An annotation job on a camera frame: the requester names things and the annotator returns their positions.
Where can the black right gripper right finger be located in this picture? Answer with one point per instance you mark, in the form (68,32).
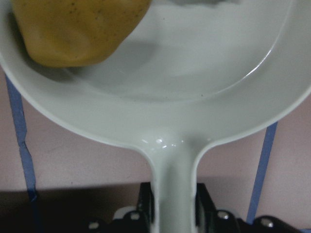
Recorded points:
(208,219)

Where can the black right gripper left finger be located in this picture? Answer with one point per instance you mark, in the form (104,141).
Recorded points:
(139,218)

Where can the pale green dustpan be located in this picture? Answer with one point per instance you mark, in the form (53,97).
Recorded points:
(191,76)

